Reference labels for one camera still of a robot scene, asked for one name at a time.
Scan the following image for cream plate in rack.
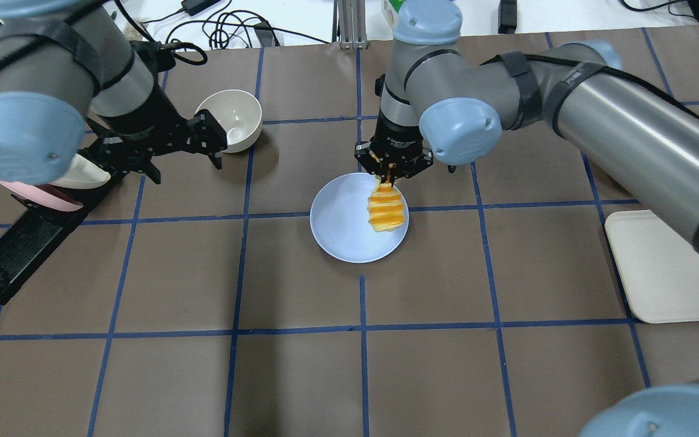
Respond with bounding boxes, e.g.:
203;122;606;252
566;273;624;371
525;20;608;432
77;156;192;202
50;153;112;190

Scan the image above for light blue plate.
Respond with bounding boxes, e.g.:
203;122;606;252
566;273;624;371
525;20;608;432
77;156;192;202
309;172;410;263

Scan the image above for aluminium frame post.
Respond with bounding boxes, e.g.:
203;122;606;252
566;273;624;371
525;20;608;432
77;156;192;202
332;1;368;50

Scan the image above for white rectangular tray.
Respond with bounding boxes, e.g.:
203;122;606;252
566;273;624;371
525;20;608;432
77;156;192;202
605;210;699;324

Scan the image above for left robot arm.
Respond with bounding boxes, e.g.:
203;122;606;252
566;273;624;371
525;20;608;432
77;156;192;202
0;1;228;185

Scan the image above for pink plate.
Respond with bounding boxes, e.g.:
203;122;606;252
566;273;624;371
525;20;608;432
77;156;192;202
0;180;83;211

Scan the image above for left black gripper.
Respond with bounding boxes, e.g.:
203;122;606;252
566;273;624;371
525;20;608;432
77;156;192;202
86;112;228;185

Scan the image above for black plate rack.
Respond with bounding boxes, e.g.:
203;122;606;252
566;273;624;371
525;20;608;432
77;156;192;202
0;172;127;305

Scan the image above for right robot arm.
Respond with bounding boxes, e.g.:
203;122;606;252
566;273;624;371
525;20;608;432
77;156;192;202
354;1;699;254

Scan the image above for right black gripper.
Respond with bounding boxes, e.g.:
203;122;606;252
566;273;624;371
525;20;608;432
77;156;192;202
354;118;434;186

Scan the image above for striped yellow bread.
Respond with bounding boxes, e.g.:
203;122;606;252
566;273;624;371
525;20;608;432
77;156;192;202
366;180;406;232

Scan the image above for black braided cable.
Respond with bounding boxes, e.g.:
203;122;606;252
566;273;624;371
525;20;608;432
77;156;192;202
110;0;208;67

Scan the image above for white bowl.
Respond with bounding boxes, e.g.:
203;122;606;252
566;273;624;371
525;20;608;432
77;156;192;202
196;89;263;153

